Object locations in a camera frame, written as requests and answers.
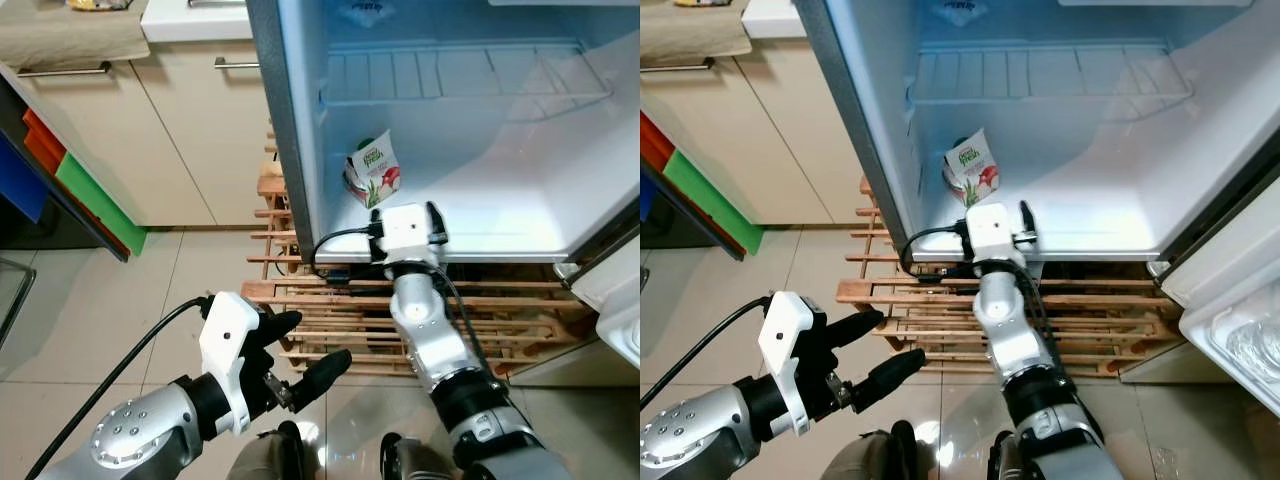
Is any green cutting board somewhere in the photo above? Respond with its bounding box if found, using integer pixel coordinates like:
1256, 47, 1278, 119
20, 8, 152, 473
55, 152, 148, 256
662, 148, 746, 256

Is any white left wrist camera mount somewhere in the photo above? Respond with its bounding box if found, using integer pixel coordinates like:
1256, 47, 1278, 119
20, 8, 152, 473
757, 290, 829, 437
198, 292, 263, 437

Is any robot left leg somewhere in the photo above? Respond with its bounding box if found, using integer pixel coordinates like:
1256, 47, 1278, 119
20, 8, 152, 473
228, 420, 306, 480
820, 430, 916, 480

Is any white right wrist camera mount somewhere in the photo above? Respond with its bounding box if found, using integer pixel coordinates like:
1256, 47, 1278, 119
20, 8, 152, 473
376, 203, 434, 269
965, 203, 1023, 269

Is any beige towel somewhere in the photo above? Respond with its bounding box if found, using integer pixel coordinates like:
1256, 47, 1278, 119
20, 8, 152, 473
640, 0, 753, 63
0, 0, 151, 71

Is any robot leg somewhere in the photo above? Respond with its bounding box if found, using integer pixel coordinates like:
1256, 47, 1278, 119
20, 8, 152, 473
380, 432, 466, 480
985, 430, 1041, 480
228, 420, 306, 480
820, 430, 916, 480

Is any orange cutting board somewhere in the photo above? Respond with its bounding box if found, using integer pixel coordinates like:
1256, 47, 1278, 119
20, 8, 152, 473
22, 108, 69, 176
640, 112, 679, 173

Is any fridge thermostat dial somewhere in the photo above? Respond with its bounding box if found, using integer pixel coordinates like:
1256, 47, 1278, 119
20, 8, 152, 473
935, 0, 991, 28
338, 0, 396, 28

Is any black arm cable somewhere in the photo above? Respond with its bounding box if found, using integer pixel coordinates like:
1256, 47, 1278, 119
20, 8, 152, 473
310, 222, 493, 381
640, 294, 773, 413
25, 294, 216, 480
900, 224, 1063, 377

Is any robot right leg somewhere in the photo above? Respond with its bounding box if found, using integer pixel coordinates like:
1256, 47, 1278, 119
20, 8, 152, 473
985, 430, 1041, 480
380, 432, 466, 480

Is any beige kitchen cabinet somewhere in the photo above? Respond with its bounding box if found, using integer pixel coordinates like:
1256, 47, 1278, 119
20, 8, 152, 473
0, 0, 286, 229
640, 0, 871, 229

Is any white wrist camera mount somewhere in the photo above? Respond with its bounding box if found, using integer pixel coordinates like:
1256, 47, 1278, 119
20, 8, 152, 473
376, 203, 434, 269
198, 292, 263, 437
757, 290, 829, 437
965, 203, 1023, 269

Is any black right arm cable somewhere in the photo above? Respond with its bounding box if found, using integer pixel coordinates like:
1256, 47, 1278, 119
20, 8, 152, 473
310, 222, 493, 381
900, 224, 1063, 377

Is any grey mini fridge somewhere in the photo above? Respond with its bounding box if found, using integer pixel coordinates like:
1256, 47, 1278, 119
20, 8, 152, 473
795, 0, 1280, 263
245, 0, 641, 266

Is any dark cutting board holder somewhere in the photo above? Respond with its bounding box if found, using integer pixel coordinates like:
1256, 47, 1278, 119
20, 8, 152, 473
640, 150, 747, 263
0, 75, 133, 263

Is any wooden slatted rack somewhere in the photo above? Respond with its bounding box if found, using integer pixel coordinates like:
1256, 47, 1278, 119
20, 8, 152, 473
838, 178, 1171, 379
240, 125, 601, 379

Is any white wire fridge shelf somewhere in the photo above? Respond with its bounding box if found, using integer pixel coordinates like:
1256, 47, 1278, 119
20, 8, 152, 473
320, 42, 613, 109
905, 40, 1196, 106

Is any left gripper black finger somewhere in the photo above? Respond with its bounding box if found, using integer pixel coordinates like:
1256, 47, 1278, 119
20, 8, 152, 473
285, 347, 354, 405
826, 308, 887, 351
256, 309, 304, 349
850, 347, 929, 413

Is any white juice carton green cap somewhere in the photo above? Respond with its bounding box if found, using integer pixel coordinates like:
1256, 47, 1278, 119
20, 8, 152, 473
345, 128, 403, 209
943, 128, 1001, 206

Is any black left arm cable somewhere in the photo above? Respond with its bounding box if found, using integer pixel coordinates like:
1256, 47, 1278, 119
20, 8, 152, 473
25, 294, 216, 480
640, 294, 773, 413

